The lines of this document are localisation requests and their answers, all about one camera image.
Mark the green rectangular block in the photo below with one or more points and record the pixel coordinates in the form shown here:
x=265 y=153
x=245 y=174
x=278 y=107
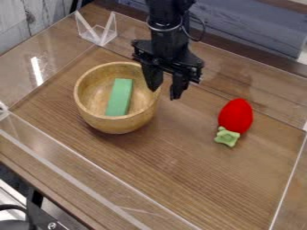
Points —
x=121 y=96

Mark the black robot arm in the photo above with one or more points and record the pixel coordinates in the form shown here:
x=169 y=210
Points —
x=169 y=14

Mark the clear acrylic table guard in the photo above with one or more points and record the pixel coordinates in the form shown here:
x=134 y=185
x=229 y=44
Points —
x=166 y=177

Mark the clear acrylic corner bracket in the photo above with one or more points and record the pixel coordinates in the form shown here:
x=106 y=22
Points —
x=101 y=35

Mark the wooden bowl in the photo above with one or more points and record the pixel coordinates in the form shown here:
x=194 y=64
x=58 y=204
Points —
x=93 y=92

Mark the red plush strawberry toy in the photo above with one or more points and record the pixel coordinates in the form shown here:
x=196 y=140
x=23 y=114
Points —
x=236 y=121

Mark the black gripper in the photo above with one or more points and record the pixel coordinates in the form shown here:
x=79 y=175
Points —
x=166 y=54

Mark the black metal table bracket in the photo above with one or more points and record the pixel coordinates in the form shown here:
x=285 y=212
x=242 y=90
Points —
x=47 y=215

